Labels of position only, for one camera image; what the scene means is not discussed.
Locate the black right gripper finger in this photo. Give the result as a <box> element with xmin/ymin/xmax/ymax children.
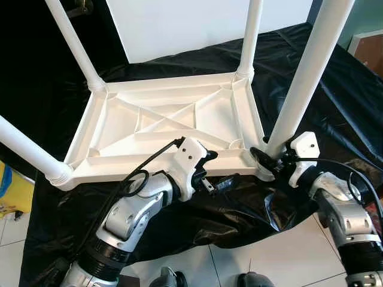
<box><xmin>250</xmin><ymin>147</ymin><xmax>279</xmax><ymax>179</ymax></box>

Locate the white plastic table top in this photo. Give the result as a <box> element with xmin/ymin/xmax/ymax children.
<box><xmin>60</xmin><ymin>71</ymin><xmax>277</xmax><ymax>191</ymax></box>

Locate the black plastic cover sheet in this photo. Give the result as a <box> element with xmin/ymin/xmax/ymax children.
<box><xmin>18</xmin><ymin>23</ymin><xmax>383</xmax><ymax>287</ymax></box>

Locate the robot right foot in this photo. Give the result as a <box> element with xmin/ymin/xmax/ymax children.
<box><xmin>236</xmin><ymin>272</ymin><xmax>275</xmax><ymax>287</ymax></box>

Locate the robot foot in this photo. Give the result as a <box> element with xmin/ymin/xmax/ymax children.
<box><xmin>236</xmin><ymin>272</ymin><xmax>275</xmax><ymax>287</ymax></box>
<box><xmin>150</xmin><ymin>266</ymin><xmax>187</xmax><ymax>287</ymax></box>

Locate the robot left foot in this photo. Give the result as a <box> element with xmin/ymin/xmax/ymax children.
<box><xmin>150</xmin><ymin>266</ymin><xmax>187</xmax><ymax>287</ymax></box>

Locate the brown wooden cabinet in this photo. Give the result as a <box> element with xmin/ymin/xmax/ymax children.
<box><xmin>349</xmin><ymin>30</ymin><xmax>383</xmax><ymax>78</ymax></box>

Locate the yellow plastic container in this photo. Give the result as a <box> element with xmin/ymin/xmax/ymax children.
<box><xmin>0</xmin><ymin>161</ymin><xmax>35</xmax><ymax>217</ymax></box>

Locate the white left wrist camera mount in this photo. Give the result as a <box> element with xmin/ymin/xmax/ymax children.
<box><xmin>171</xmin><ymin>136</ymin><xmax>210</xmax><ymax>201</ymax></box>

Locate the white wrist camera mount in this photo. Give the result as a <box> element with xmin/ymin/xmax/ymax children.
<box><xmin>288</xmin><ymin>132</ymin><xmax>321</xmax><ymax>187</ymax></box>
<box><xmin>171</xmin><ymin>136</ymin><xmax>210</xmax><ymax>201</ymax></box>

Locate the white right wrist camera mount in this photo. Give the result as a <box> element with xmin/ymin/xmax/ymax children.
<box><xmin>288</xmin><ymin>132</ymin><xmax>321</xmax><ymax>187</ymax></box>

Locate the brass door handle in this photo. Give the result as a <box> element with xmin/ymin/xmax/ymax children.
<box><xmin>66</xmin><ymin>0</ymin><xmax>95</xmax><ymax>17</ymax></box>

